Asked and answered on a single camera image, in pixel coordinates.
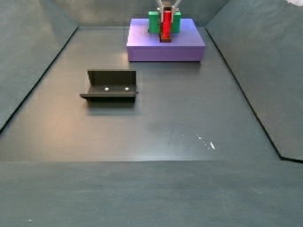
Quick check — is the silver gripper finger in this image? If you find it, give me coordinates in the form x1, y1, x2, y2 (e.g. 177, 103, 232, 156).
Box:
156, 0, 164, 23
171, 0, 181, 23

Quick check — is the red cylinder peg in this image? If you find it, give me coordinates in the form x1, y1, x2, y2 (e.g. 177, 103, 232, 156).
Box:
161, 11, 172, 40

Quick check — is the purple board base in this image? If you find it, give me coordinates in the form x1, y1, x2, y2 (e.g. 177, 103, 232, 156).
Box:
127, 19, 205, 62

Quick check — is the green right block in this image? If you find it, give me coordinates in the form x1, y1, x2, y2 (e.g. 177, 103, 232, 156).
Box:
172, 12, 181, 33

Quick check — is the green block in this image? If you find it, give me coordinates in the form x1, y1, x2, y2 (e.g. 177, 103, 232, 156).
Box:
148, 11, 160, 34
172, 12, 181, 33

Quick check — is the green left block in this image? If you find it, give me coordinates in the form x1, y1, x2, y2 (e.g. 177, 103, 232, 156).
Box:
148, 11, 160, 34

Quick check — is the brown tall block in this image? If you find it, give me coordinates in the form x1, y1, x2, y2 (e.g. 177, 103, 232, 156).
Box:
159, 1, 172, 43

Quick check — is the black angle bracket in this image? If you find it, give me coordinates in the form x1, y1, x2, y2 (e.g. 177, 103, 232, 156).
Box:
79, 69, 137, 100

